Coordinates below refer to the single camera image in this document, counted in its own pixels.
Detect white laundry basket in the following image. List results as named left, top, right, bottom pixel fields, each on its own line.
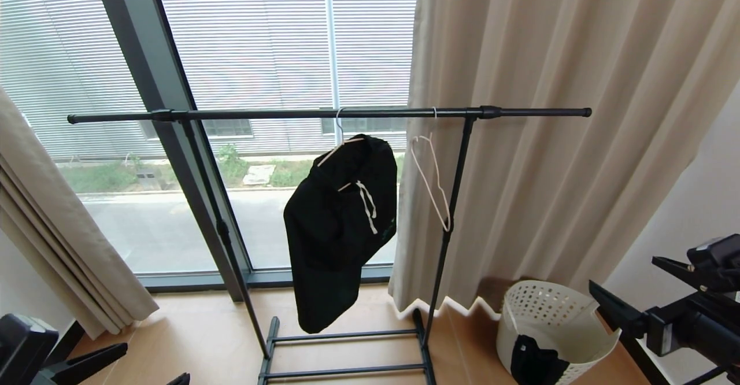
left=496, top=280, right=622, bottom=385

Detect pink clothes hanger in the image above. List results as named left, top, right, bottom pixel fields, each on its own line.
left=410, top=108, right=452, bottom=234
left=317, top=108, right=366, bottom=192

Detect window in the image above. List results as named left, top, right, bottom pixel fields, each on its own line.
left=0, top=0, right=423, bottom=287

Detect black garment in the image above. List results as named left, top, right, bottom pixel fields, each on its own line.
left=510, top=334, right=571, bottom=385

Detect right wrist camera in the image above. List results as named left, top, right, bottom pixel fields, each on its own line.
left=687, top=234, right=740, bottom=293

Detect black shorts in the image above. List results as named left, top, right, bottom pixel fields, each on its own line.
left=283, top=134, right=398, bottom=335

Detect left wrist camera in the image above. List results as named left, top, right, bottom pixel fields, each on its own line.
left=0, top=313, right=60, bottom=385

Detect beige curtain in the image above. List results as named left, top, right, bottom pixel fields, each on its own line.
left=0, top=87, right=160, bottom=339
left=388, top=0, right=740, bottom=321

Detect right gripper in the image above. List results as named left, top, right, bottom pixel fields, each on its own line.
left=589, top=256, right=740, bottom=369

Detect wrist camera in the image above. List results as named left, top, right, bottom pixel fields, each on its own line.
left=0, top=313, right=60, bottom=385
left=687, top=234, right=740, bottom=293

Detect black clothes rack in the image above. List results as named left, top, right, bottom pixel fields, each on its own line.
left=66, top=106, right=593, bottom=385

